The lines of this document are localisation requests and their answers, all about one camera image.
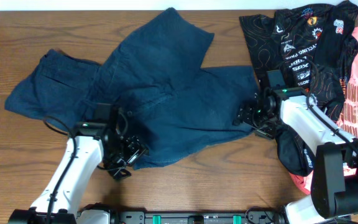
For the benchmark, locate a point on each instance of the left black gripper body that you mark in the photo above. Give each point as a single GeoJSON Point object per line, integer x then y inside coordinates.
{"type": "Point", "coordinates": [134, 149]}

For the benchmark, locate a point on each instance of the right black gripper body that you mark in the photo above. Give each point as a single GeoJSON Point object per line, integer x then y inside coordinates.
{"type": "Point", "coordinates": [263, 124]}

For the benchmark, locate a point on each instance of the navy blue shorts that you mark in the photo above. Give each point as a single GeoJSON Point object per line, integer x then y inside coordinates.
{"type": "Point", "coordinates": [60, 86]}
{"type": "Point", "coordinates": [176, 106]}

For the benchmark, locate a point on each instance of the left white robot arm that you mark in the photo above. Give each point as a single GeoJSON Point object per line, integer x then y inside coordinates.
{"type": "Point", "coordinates": [88, 145]}

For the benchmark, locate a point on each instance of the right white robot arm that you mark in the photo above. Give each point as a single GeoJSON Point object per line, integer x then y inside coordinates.
{"type": "Point", "coordinates": [334, 186]}

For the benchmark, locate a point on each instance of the folded navy blue shorts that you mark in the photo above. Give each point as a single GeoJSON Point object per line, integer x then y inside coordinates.
{"type": "Point", "coordinates": [60, 86]}

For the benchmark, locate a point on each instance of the black printed cycling jersey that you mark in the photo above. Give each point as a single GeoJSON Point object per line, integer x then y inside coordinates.
{"type": "Point", "coordinates": [289, 40]}

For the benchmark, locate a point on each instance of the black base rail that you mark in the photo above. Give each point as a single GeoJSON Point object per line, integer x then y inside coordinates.
{"type": "Point", "coordinates": [194, 217]}

